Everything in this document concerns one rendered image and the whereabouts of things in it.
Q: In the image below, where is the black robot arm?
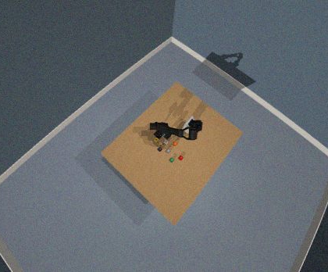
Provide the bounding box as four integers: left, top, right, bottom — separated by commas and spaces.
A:
150, 119, 203, 140

